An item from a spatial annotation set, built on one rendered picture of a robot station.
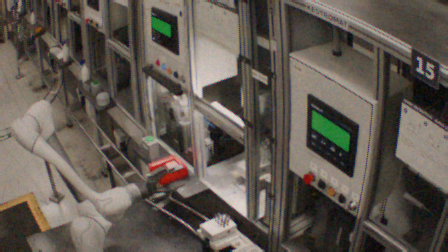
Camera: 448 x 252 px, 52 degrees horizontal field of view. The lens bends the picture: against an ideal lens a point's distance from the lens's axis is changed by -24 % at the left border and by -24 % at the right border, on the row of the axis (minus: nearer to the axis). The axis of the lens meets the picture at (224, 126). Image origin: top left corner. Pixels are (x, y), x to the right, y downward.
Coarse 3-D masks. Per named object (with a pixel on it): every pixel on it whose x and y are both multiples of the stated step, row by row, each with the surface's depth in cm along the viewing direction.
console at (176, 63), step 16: (144, 0) 271; (160, 0) 256; (176, 0) 242; (176, 16) 247; (176, 32) 250; (160, 48) 271; (176, 48) 255; (160, 64) 277; (176, 64) 262; (176, 80) 267
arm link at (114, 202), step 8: (104, 192) 232; (112, 192) 231; (120, 192) 232; (96, 200) 231; (104, 200) 228; (112, 200) 229; (120, 200) 230; (128, 200) 233; (104, 208) 227; (112, 208) 229; (120, 208) 231
